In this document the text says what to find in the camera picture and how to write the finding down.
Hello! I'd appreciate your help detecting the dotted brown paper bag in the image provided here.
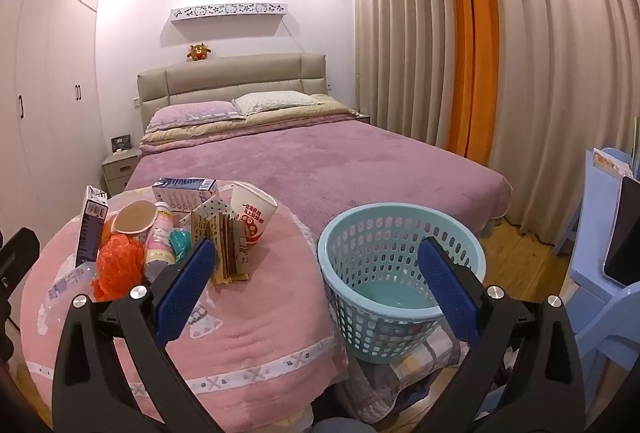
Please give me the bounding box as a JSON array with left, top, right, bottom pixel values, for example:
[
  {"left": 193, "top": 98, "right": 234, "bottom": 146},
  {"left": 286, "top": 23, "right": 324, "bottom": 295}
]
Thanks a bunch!
[{"left": 180, "top": 196, "right": 251, "bottom": 286}]

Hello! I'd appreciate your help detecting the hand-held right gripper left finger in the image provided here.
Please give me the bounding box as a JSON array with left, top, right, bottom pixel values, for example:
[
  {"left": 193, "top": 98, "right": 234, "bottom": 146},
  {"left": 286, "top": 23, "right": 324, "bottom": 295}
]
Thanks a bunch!
[{"left": 51, "top": 237, "right": 226, "bottom": 433}]

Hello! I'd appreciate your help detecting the teal plastic container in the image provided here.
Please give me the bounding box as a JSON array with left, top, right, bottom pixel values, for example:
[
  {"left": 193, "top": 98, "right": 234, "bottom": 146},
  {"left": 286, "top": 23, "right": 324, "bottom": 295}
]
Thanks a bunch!
[{"left": 169, "top": 229, "right": 193, "bottom": 264}]

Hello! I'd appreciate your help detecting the orange curtain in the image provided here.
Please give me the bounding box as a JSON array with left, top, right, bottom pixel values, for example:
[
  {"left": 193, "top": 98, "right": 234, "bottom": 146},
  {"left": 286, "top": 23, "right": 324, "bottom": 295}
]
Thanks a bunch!
[{"left": 437, "top": 0, "right": 501, "bottom": 159}]

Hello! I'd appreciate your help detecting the white wardrobe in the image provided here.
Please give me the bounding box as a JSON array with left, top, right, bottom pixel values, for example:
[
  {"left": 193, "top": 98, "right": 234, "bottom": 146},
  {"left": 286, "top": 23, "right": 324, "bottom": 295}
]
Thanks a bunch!
[{"left": 0, "top": 0, "right": 113, "bottom": 234}]

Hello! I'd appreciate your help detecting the purple pillow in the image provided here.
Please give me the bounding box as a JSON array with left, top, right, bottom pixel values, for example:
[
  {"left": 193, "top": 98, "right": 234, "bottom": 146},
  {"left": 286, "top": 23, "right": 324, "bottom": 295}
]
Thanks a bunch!
[{"left": 145, "top": 101, "right": 246, "bottom": 132}]

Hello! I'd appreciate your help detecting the white floral pillow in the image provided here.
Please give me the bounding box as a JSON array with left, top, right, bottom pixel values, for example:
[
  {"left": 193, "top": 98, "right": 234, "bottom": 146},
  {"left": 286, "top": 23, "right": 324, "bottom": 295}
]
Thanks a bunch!
[{"left": 232, "top": 90, "right": 321, "bottom": 116}]

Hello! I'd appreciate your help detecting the colourful book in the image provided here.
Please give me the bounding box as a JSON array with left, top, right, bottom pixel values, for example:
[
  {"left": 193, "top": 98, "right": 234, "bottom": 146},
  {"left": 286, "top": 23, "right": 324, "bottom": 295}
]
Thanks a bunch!
[{"left": 592, "top": 148, "right": 636, "bottom": 179}]

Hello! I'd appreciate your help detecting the black tablet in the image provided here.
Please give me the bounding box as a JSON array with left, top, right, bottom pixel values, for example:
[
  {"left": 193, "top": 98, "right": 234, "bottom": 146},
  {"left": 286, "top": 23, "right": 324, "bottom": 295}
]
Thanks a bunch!
[{"left": 602, "top": 176, "right": 640, "bottom": 286}]

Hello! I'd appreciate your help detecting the beige curtain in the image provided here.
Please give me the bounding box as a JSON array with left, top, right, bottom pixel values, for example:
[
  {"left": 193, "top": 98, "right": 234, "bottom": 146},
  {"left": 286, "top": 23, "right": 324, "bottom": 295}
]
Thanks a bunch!
[
  {"left": 352, "top": 0, "right": 463, "bottom": 154},
  {"left": 480, "top": 0, "right": 640, "bottom": 254}
]

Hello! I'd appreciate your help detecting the brown-lined paper cup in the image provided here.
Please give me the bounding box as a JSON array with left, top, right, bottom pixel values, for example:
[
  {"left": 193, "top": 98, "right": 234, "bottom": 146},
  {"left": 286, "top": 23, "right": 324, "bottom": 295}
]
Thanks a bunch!
[{"left": 111, "top": 202, "right": 156, "bottom": 235}]

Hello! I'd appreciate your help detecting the orange plastic bag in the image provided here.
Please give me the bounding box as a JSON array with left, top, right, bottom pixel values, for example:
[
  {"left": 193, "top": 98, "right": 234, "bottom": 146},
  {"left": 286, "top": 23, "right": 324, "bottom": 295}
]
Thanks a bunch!
[{"left": 92, "top": 233, "right": 146, "bottom": 301}]

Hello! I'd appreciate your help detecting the red and white paper cup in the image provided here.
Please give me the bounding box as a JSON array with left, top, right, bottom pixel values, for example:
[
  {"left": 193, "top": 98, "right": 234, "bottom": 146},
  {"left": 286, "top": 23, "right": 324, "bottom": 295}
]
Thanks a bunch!
[{"left": 230, "top": 182, "right": 279, "bottom": 246}]

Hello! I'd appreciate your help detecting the light blue plastic basket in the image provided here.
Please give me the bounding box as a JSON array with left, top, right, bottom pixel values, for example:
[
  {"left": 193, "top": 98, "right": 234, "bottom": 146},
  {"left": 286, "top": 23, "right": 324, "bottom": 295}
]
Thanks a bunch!
[{"left": 317, "top": 203, "right": 487, "bottom": 365}]

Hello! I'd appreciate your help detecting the round table pink cloth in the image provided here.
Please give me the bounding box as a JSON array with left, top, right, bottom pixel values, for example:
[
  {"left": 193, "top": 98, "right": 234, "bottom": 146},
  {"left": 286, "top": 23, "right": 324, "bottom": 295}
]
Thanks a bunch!
[{"left": 20, "top": 186, "right": 351, "bottom": 424}]

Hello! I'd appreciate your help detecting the blue milk carton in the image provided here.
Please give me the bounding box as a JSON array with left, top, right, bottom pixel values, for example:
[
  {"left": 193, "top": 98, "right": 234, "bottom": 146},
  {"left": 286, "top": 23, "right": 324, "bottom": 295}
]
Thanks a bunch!
[
  {"left": 152, "top": 177, "right": 218, "bottom": 214},
  {"left": 75, "top": 186, "right": 109, "bottom": 269}
]

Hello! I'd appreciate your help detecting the plaid blanket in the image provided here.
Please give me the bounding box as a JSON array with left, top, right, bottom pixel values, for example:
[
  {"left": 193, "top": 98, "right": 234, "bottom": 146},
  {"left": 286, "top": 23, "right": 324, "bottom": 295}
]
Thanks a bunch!
[{"left": 345, "top": 328, "right": 516, "bottom": 424}]

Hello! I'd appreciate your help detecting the beige nightstand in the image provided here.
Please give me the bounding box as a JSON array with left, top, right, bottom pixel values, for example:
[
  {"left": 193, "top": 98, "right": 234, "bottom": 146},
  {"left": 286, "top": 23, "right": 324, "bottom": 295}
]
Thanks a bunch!
[{"left": 101, "top": 147, "right": 143, "bottom": 196}]

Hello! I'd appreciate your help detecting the beige upholstered headboard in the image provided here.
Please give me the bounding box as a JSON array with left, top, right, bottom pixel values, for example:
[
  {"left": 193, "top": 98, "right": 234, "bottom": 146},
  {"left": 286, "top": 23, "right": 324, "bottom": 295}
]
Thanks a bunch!
[{"left": 137, "top": 53, "right": 328, "bottom": 134}]

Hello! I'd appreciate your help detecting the clear plastic bottle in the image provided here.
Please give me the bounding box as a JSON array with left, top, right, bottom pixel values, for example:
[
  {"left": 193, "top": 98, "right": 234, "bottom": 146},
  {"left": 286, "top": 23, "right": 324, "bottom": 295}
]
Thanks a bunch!
[{"left": 45, "top": 263, "right": 108, "bottom": 314}]

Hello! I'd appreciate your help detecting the light blue plastic chair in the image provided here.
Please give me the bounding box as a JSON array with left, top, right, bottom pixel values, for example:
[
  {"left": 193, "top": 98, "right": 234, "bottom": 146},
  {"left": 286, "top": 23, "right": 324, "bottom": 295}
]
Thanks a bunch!
[{"left": 552, "top": 147, "right": 640, "bottom": 414}]

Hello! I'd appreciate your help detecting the white carved wall shelf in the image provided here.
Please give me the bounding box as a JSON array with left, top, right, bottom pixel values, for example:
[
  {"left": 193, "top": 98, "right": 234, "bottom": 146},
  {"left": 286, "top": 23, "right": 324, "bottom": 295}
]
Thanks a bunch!
[{"left": 170, "top": 2, "right": 290, "bottom": 21}]

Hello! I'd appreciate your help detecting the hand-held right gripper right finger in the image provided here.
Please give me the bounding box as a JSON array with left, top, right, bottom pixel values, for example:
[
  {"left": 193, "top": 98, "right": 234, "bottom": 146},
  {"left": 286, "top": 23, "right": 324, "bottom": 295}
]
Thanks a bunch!
[{"left": 417, "top": 236, "right": 587, "bottom": 433}]

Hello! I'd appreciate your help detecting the pink label plastic bottle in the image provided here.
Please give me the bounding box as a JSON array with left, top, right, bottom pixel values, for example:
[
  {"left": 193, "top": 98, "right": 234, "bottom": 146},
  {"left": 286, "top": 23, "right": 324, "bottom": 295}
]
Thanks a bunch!
[{"left": 145, "top": 202, "right": 176, "bottom": 281}]

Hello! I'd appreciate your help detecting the folded beige quilt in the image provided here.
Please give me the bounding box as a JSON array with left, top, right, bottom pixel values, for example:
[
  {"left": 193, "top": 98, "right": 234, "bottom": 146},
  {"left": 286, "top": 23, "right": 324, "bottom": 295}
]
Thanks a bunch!
[{"left": 139, "top": 94, "right": 361, "bottom": 151}]

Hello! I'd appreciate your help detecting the purple bedspread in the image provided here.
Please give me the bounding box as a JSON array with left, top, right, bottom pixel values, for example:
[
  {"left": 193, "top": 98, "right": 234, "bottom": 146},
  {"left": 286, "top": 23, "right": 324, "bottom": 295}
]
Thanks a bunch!
[{"left": 125, "top": 118, "right": 513, "bottom": 259}]

